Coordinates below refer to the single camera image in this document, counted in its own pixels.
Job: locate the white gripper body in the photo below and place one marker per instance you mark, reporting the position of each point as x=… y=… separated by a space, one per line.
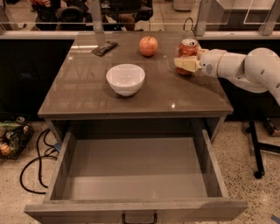
x=208 y=63

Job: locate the red coke can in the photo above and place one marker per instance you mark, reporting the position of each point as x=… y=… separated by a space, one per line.
x=187 y=47

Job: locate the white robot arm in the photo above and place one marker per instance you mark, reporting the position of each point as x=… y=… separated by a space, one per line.
x=256 y=72

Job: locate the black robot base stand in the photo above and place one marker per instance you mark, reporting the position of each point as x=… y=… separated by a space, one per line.
x=258 y=147

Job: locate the grey cabinet with glossy top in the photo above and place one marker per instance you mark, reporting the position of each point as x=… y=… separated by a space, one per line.
x=80 y=90

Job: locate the open grey top drawer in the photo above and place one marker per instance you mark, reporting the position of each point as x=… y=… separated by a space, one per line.
x=98 y=180

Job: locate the red yellow apple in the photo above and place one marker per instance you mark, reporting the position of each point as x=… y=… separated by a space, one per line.
x=148 y=46

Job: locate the white ceramic bowl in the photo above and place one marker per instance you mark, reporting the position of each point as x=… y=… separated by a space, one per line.
x=125 y=79

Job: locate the dark snack bar wrapper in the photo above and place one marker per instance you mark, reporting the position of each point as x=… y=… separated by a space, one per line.
x=106 y=46

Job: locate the person seated in background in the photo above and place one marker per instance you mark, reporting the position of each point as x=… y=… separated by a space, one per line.
x=65 y=15

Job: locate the blue tape on floor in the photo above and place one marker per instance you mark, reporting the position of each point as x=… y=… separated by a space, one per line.
x=275 y=219

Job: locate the black drawer handle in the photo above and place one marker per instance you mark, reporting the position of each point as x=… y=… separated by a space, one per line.
x=139 y=218

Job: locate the black wire basket with items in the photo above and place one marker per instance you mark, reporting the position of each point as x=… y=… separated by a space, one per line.
x=14 y=136

